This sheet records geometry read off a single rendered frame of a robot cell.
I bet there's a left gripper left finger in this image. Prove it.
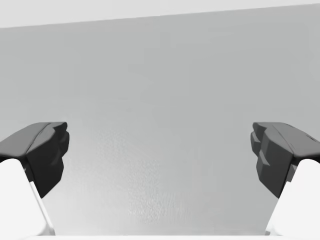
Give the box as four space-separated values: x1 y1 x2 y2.
0 121 71 237

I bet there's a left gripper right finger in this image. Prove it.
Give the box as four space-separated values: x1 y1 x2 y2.
250 121 320 237

